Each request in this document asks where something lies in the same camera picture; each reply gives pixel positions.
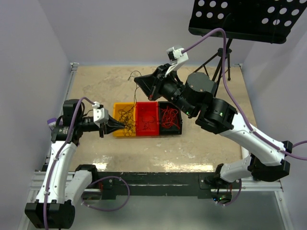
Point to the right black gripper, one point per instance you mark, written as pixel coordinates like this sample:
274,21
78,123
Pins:
152,85

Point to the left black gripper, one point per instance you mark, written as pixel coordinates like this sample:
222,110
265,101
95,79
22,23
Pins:
112,125

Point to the yellow plastic bin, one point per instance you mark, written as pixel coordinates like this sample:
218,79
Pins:
125,113

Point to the red plastic bin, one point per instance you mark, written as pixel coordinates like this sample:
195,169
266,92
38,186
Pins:
147,120

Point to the black plastic bin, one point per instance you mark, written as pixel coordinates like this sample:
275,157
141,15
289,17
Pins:
170,119

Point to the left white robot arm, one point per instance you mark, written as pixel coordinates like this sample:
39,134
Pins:
55,204

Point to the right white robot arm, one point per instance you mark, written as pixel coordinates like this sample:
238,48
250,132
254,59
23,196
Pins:
196,99

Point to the purple box with metal insert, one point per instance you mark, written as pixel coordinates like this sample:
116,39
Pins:
53,122

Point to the white cylinder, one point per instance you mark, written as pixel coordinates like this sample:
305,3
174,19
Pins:
245,153

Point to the black music stand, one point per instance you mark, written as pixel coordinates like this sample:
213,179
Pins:
276,27

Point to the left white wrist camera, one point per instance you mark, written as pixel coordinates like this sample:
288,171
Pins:
100,114

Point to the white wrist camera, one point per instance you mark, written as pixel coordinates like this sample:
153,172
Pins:
100,114
177,58

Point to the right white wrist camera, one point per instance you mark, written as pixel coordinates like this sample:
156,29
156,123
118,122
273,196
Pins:
177,58

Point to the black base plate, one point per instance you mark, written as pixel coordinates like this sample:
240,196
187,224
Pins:
152,184

